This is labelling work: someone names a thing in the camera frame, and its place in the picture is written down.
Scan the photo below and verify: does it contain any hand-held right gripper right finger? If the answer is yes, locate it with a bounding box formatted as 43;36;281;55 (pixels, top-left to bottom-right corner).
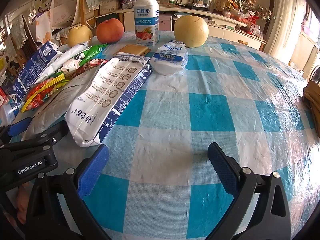
207;142;293;240

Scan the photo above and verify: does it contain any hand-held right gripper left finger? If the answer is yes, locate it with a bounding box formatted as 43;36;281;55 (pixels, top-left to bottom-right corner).
25;144;110;240

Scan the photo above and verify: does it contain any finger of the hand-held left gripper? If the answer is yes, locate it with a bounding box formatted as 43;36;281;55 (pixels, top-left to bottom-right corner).
0;122;69;155
0;117;32;142

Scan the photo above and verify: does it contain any small clear plastic bottle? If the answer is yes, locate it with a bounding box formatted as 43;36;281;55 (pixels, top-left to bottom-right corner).
0;102;25;127

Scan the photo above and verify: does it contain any grey mailer bag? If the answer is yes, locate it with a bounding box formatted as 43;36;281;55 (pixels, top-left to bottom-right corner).
21;67;100;140

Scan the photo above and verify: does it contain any red yellow snack packet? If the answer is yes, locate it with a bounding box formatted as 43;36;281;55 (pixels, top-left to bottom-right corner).
21;71;72;113

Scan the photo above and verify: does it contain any blue white carton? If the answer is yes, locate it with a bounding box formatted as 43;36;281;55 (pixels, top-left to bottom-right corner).
0;41;63;103

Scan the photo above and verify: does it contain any white blue milk pouch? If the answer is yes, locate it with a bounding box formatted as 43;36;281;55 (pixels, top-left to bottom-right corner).
64;52;153;147

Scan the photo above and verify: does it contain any white squeeze tube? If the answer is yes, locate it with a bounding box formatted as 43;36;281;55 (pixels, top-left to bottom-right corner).
35;41;92;84

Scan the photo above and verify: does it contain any red candy wrapper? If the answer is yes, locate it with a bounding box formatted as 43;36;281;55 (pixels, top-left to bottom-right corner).
67;58;109;77

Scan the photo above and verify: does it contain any green white wipes packet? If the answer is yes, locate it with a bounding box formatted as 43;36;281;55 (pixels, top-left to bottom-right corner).
60;43;108;77

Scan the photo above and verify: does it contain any gold box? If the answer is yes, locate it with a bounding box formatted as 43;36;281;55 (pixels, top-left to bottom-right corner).
113;44;151;57

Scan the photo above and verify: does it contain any blue white checked tablecloth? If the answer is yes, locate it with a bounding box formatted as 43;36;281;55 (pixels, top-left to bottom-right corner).
0;30;315;240

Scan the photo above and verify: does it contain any yellow pear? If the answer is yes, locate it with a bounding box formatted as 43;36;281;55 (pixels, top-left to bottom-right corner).
67;25;93;48
174;15;209;48

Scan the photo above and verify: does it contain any brown wooden chair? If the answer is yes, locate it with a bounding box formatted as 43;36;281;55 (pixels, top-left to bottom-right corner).
302;80;320;138

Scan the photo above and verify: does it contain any red apple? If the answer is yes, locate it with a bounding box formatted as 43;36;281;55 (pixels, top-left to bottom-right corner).
96;19;125;44

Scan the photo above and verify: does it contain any light wooden chair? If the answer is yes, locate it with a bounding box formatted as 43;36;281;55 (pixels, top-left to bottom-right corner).
51;0;105;42

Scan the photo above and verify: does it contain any white printed chair cover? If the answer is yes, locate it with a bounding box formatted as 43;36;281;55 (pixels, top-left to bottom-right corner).
51;0;83;28

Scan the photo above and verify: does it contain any white washing machine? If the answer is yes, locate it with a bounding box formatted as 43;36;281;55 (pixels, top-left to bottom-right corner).
311;64;320;84

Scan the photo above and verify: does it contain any white tv cabinet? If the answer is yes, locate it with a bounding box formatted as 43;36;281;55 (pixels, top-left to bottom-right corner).
116;4;267;52

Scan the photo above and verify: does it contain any red gift bag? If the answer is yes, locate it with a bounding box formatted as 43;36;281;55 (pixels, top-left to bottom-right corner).
246;15;260;34

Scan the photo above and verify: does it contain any white strawberry yogurt bottle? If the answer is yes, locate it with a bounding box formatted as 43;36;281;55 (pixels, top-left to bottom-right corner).
133;0;160;47

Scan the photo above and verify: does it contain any pink storage case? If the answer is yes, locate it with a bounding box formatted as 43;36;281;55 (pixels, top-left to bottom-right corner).
159;14;173;32

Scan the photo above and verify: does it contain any artificial flower arrangement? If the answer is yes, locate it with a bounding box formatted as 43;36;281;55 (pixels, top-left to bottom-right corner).
236;0;273;20

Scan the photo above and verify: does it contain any golden ornament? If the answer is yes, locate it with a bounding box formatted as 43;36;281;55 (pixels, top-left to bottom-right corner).
212;0;237;14

